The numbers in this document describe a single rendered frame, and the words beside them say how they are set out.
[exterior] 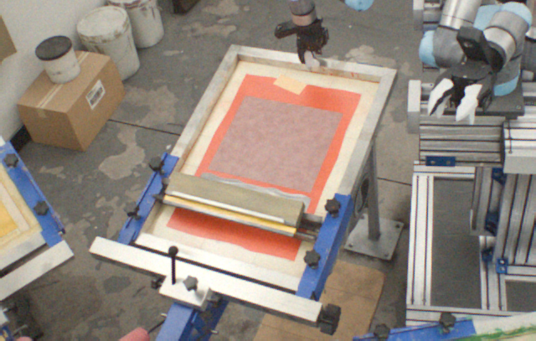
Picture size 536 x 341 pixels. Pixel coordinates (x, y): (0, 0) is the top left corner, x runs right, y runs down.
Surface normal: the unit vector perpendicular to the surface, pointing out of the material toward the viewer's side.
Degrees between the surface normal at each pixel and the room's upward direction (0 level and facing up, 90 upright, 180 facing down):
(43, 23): 90
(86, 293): 0
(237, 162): 9
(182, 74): 0
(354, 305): 1
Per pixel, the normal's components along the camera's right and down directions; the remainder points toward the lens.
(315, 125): -0.20, -0.57
